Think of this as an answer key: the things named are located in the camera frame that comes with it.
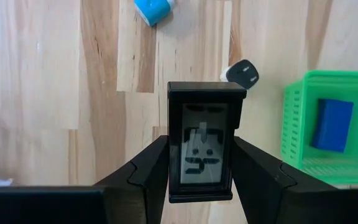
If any teal and white charger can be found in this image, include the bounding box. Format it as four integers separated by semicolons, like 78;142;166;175
134;0;176;27

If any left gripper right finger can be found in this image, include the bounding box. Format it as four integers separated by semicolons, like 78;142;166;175
232;136;337;224

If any small dark round object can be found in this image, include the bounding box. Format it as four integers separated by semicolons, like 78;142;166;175
219;58;260;90

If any black digital clock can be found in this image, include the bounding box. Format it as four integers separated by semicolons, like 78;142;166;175
167;81;247;203

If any blue digital clock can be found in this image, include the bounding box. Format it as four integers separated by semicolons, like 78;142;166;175
310;98;354;153

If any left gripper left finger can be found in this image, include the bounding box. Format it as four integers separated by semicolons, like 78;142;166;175
94;135;170;224

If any green plastic basket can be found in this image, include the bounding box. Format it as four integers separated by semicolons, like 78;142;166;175
280;70;358;185

